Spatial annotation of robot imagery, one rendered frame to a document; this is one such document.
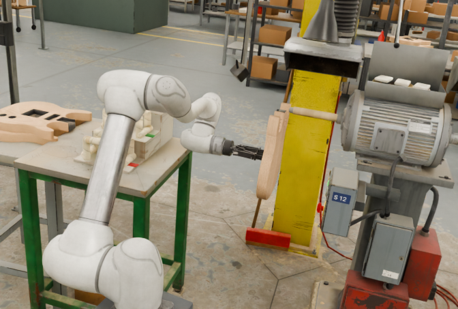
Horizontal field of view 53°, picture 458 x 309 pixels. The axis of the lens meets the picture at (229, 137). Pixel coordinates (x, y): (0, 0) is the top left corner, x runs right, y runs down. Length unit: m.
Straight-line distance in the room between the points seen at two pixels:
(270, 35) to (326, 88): 3.95
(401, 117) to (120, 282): 1.15
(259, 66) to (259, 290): 4.44
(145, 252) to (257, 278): 1.57
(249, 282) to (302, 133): 0.96
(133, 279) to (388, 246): 1.00
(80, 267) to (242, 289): 1.49
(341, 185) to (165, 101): 0.68
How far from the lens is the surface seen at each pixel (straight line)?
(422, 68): 1.98
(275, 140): 1.93
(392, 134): 1.82
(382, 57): 1.96
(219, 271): 2.99
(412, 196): 1.97
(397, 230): 1.92
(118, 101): 1.64
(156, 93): 1.59
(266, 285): 2.94
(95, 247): 1.56
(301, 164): 3.00
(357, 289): 2.07
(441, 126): 1.87
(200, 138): 2.13
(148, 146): 2.14
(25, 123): 2.42
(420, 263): 2.12
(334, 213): 1.73
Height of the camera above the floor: 1.85
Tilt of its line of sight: 22 degrees down
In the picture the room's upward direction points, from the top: 6 degrees clockwise
